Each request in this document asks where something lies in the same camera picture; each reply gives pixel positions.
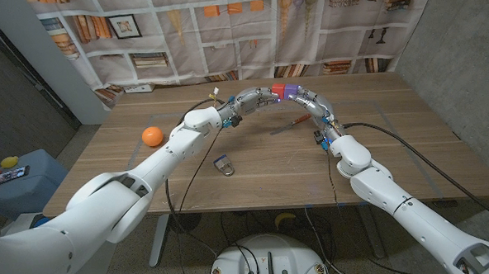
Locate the printed bookshelf backdrop cloth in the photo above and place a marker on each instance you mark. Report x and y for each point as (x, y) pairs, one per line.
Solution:
(232, 38)

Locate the black round floor object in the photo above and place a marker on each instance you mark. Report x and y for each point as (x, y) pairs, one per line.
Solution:
(185, 222)

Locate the white power strip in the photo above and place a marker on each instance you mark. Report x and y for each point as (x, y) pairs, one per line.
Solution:
(139, 88)

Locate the red magnetic block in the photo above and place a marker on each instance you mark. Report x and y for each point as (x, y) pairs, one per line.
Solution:
(278, 91)

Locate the orange ball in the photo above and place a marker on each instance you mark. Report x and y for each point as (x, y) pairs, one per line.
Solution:
(152, 137)

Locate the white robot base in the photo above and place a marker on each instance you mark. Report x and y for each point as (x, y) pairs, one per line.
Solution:
(270, 255)

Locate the grey table leg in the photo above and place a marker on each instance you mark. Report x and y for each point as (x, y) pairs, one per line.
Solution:
(372, 230)

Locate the silver padlock with blue base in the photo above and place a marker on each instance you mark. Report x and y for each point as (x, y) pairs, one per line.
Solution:
(223, 163)

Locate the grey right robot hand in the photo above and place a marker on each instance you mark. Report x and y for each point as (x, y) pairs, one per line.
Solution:
(319, 107)

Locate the yellow toy lemon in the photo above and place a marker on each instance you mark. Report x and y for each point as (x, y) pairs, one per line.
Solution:
(9, 162)

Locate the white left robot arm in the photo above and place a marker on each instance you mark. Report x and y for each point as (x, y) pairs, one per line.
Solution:
(107, 209)

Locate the blue-grey ottoman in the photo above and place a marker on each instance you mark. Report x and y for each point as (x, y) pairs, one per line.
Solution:
(28, 192)

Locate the white table leg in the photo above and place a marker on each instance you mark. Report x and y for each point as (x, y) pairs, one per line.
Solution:
(158, 240)

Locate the yellow toy banana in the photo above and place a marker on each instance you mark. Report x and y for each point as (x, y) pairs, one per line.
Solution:
(284, 218)

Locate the purple magnetic block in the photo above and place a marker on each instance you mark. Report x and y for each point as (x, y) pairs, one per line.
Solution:
(292, 90)

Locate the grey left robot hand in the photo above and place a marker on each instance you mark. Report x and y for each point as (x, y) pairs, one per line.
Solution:
(247, 101)

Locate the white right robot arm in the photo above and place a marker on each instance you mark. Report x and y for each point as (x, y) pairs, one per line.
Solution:
(409, 216)

